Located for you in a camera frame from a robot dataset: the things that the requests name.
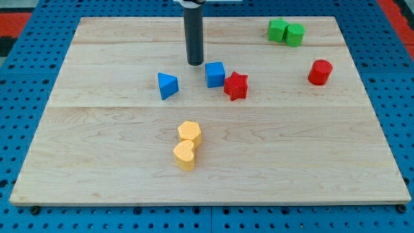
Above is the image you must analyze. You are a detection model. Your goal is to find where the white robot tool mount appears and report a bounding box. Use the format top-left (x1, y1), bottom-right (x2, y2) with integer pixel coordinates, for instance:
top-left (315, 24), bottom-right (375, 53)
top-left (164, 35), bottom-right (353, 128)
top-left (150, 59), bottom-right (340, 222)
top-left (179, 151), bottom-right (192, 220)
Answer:
top-left (173, 0), bottom-right (243, 9)

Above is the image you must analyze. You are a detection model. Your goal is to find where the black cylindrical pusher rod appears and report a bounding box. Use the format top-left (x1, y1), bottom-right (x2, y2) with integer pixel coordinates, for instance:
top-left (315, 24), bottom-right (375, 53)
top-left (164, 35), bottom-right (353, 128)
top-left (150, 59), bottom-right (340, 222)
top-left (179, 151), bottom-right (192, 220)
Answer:
top-left (183, 6), bottom-right (204, 66)

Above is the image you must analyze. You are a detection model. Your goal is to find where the blue cube block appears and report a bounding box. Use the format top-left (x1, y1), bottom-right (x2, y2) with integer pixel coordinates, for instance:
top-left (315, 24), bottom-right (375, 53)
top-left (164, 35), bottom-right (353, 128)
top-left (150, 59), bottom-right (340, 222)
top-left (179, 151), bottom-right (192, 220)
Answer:
top-left (205, 61), bottom-right (225, 88)

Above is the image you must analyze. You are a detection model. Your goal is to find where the blue triangular prism block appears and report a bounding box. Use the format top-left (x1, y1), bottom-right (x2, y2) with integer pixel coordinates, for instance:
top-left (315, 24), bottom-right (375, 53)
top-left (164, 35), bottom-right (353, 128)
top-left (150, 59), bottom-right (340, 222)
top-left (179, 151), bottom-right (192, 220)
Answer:
top-left (157, 72), bottom-right (179, 100)

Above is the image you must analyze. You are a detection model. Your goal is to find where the red star block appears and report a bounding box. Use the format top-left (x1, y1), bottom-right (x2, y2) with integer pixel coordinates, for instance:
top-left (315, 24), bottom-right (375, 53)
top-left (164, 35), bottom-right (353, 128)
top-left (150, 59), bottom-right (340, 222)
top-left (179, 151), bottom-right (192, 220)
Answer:
top-left (223, 71), bottom-right (248, 101)

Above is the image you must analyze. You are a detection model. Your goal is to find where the green star block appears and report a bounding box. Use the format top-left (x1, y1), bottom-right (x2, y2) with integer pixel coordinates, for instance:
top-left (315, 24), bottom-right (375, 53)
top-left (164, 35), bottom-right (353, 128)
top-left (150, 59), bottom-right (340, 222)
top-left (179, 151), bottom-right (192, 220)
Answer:
top-left (268, 17), bottom-right (289, 43)

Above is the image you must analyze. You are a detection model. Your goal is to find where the green cylinder block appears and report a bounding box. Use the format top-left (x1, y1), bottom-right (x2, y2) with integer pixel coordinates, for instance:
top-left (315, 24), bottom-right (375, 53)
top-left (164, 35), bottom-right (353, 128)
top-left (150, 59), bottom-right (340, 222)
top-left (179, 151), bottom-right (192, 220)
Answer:
top-left (285, 23), bottom-right (305, 47)

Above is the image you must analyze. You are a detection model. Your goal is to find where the yellow hexagon block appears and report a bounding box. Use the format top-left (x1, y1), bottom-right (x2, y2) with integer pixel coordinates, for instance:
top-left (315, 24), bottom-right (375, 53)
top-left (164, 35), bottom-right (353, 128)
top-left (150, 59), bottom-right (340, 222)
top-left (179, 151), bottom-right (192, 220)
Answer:
top-left (178, 121), bottom-right (202, 148)

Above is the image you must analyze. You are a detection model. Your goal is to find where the light wooden board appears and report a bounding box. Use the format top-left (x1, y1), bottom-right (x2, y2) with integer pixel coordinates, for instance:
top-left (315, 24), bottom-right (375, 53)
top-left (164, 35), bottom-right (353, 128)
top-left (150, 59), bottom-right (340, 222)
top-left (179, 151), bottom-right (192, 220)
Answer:
top-left (10, 16), bottom-right (411, 206)

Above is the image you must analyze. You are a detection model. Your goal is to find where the yellow heart block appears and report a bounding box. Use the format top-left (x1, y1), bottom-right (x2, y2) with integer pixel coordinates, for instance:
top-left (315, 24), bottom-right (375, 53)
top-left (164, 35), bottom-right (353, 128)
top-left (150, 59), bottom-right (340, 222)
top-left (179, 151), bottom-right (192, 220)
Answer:
top-left (173, 140), bottom-right (195, 172)

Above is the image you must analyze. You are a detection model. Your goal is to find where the red cylinder block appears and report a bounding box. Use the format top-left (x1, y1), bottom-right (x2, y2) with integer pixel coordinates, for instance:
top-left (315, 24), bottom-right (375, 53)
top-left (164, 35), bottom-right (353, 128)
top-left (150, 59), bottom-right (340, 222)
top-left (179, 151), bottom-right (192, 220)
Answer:
top-left (308, 60), bottom-right (333, 85)

